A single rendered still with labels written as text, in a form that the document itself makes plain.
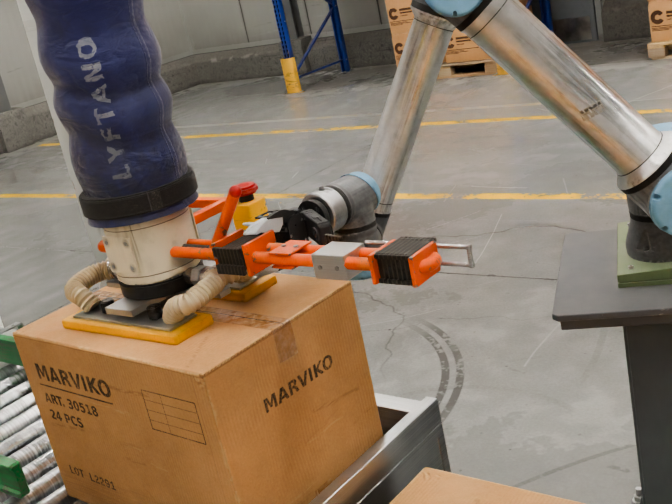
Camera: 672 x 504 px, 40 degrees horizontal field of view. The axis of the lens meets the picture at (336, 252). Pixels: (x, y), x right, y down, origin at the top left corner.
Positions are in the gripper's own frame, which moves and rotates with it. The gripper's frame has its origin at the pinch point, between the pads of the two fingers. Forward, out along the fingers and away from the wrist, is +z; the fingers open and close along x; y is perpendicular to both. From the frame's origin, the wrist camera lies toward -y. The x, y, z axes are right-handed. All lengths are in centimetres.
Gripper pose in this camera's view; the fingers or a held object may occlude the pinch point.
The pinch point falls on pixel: (255, 253)
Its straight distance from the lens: 167.8
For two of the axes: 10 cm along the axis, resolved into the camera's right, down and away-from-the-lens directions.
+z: -6.0, 3.6, -7.1
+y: -7.8, -0.6, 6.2
